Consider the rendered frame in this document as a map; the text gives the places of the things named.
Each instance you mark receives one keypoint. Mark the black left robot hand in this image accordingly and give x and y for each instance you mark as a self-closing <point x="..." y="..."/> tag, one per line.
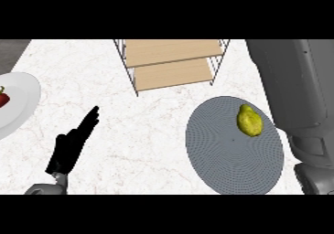
<point x="73" y="145"/>

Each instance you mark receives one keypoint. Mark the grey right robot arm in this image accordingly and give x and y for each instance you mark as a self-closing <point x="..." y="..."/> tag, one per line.
<point x="295" y="97"/>

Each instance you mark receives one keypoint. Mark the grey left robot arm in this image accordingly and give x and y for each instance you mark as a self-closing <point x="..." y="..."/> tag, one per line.
<point x="53" y="187"/>

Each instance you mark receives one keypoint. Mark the round grey placemat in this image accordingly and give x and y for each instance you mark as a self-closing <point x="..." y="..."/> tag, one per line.
<point x="234" y="149"/>

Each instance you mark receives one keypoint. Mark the yellow-green tomato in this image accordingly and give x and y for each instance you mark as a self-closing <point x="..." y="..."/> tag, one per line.
<point x="249" y="121"/>

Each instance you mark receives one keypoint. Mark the white plate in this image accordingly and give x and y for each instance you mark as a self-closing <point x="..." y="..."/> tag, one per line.
<point x="11" y="103"/>

